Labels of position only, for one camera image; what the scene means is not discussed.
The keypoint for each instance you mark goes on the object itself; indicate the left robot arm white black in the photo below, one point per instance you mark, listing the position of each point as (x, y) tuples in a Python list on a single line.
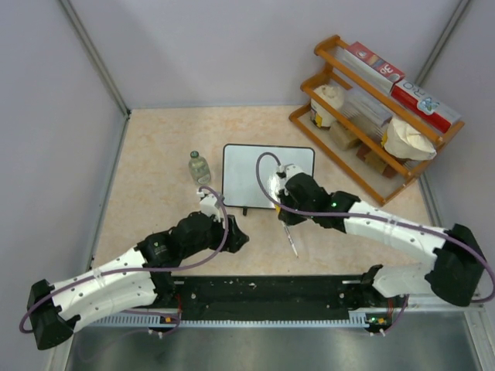
[(141, 277)]

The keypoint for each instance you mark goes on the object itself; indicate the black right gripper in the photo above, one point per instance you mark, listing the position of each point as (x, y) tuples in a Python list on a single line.
[(290, 219)]

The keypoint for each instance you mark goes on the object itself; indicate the white cup paper cover right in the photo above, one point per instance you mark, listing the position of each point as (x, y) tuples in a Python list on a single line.
[(401, 140)]

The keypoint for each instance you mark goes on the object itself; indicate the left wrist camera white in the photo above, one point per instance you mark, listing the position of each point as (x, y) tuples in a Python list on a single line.
[(211, 203)]

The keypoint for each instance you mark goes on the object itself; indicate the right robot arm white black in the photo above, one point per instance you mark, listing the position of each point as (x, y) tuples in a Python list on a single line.
[(448, 261)]

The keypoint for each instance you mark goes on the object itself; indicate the orange wooden shelf rack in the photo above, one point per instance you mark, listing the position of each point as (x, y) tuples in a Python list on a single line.
[(382, 130)]

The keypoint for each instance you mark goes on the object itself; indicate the red white foil box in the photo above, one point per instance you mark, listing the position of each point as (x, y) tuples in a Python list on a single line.
[(371, 67)]

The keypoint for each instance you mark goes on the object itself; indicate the grey white box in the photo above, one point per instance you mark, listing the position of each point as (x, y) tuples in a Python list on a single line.
[(368, 114)]

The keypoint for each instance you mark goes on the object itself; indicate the brown block on shelf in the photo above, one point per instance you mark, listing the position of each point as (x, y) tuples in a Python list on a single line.
[(375, 162)]

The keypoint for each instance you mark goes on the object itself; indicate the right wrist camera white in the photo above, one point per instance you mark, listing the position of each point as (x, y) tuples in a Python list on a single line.
[(278, 180)]

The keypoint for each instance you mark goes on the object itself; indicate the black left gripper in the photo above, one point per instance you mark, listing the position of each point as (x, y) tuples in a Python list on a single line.
[(235, 238)]

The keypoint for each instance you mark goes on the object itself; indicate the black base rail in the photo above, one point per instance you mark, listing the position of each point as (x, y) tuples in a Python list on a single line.
[(266, 298)]

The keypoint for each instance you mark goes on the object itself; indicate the yellow capped white marker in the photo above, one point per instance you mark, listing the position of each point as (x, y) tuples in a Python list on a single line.
[(288, 234)]

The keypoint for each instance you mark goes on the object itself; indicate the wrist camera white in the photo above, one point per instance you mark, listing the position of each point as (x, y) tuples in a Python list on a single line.
[(211, 203), (278, 180)]

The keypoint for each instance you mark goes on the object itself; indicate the red white wrap box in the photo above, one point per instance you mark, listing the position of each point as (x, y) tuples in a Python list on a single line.
[(431, 110)]

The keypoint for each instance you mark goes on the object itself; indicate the clear glass bottle green cap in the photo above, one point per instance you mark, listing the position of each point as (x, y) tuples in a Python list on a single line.
[(199, 169)]

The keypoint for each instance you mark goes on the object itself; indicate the tan sponge block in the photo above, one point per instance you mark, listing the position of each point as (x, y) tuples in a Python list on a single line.
[(343, 138)]

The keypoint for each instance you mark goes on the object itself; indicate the white whiteboard black frame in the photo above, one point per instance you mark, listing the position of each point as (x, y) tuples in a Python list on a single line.
[(239, 182)]

